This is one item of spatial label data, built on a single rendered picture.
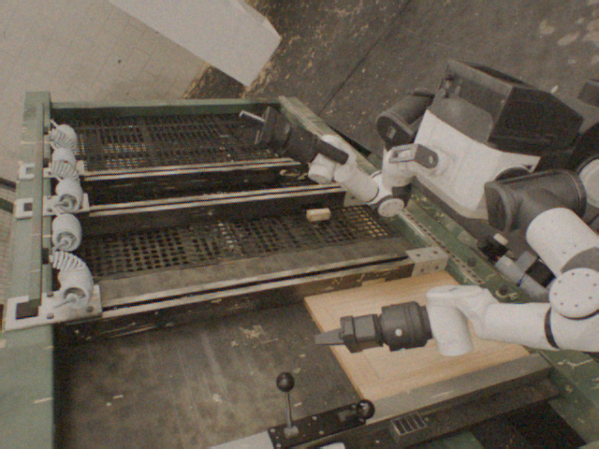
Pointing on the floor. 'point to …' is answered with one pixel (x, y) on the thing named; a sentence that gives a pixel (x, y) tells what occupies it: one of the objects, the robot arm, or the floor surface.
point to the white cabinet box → (212, 31)
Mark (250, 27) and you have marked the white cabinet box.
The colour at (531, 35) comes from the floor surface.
